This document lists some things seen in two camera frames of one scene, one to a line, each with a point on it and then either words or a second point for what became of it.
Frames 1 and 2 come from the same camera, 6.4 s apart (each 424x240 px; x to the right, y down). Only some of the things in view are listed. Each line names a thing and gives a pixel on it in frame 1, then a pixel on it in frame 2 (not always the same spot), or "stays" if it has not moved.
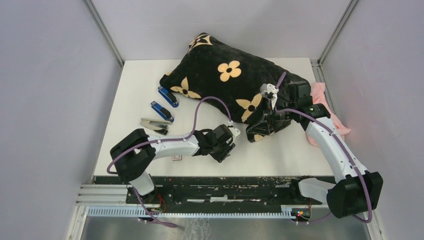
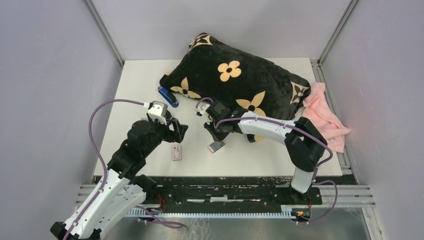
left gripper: x=228 y=147 -> x=179 y=129
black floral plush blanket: x=238 y=85 stays
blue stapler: x=168 y=96 stays
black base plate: x=238 y=192 stays
